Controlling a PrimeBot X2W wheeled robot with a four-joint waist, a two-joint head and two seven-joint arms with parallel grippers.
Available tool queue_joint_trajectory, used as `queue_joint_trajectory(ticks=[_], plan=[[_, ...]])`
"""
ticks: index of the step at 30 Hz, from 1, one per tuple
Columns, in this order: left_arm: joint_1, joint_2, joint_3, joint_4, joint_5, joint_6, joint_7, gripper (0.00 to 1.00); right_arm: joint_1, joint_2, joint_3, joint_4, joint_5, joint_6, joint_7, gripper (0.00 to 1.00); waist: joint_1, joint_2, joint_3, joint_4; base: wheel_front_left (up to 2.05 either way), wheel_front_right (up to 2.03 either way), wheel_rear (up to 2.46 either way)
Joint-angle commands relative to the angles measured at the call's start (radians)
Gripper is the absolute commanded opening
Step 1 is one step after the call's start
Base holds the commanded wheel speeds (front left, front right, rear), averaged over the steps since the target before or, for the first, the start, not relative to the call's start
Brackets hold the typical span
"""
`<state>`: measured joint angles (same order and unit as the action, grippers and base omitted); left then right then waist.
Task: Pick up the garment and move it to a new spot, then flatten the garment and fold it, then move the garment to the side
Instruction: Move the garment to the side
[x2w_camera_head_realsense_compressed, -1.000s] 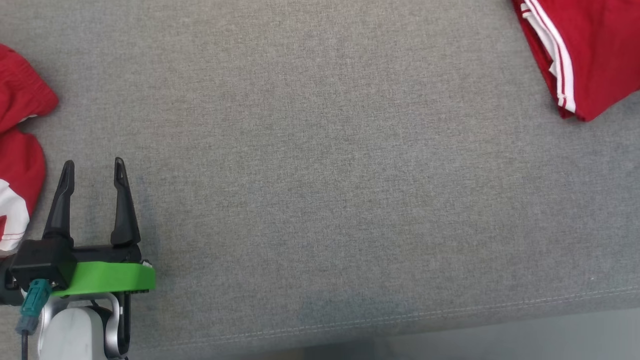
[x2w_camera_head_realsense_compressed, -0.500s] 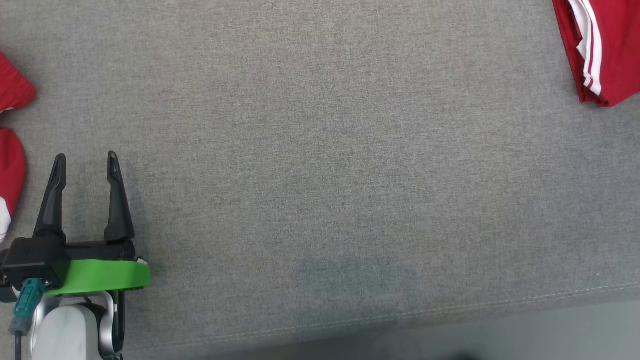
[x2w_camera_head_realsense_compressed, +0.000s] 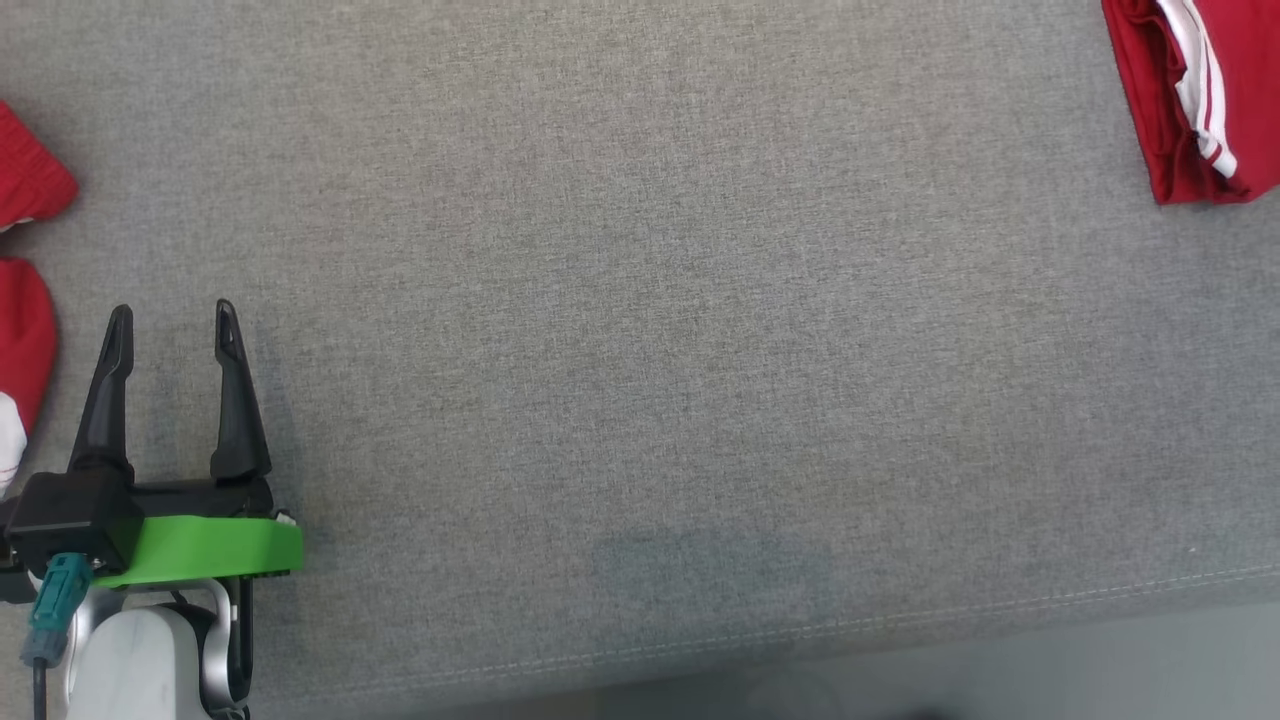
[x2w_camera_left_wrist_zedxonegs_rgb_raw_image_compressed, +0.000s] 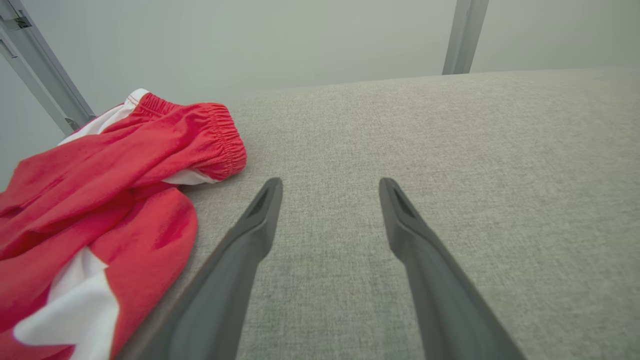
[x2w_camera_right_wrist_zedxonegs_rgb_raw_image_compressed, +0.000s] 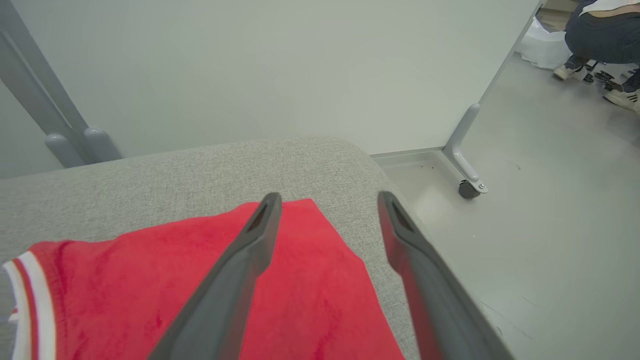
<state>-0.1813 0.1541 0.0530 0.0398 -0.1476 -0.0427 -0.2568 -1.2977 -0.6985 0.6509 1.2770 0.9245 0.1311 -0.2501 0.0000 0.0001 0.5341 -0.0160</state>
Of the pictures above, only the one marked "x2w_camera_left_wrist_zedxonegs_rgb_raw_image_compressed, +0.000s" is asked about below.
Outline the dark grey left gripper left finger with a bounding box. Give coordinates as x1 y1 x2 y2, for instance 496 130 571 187
116 177 284 360

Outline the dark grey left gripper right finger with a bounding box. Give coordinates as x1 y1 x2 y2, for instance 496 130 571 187
378 177 527 360

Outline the red shorts white stripe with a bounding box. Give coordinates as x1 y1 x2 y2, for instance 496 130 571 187
0 88 248 360

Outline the grey partition post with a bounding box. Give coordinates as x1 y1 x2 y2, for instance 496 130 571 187
442 0 491 76

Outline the grey metal frame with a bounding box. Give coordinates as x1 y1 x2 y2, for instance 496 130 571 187
0 0 97 137

